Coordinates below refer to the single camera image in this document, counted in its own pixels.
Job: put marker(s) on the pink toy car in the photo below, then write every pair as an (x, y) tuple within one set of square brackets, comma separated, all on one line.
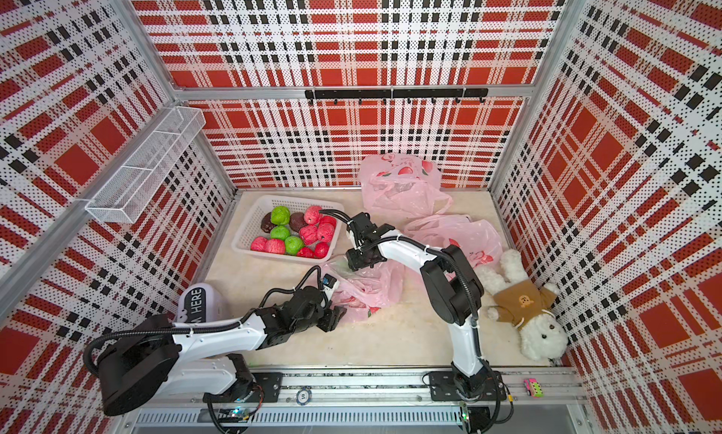
[(533, 388)]

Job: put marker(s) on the pink plastic bag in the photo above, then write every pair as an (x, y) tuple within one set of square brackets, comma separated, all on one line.
[(479, 241), (365, 292), (402, 186)]

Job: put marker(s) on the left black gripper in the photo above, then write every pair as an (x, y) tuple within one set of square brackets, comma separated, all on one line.
[(331, 316)]

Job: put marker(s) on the dark red apple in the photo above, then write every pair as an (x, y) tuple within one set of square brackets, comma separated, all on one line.
[(266, 223), (297, 221)]

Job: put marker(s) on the white plastic basket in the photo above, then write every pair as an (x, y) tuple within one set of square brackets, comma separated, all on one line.
[(250, 227)]

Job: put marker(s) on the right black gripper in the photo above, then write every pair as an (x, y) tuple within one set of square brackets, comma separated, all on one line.
[(353, 262)]

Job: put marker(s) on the black hook rail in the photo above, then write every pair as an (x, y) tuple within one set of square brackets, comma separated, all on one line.
[(398, 93)]

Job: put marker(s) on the white wire wall shelf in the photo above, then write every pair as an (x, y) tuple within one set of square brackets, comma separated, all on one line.
[(126, 195)]

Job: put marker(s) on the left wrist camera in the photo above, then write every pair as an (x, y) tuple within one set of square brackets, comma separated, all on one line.
[(329, 285)]

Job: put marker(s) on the white plush teddy bear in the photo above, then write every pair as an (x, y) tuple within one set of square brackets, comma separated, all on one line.
[(525, 306)]

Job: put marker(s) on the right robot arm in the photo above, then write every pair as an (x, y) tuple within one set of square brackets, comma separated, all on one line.
[(453, 289)]

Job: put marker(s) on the green apple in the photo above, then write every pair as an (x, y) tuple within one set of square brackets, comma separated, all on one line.
[(280, 215), (293, 245), (280, 232)]

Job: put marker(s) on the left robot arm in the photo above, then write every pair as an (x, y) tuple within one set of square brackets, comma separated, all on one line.
[(160, 357)]

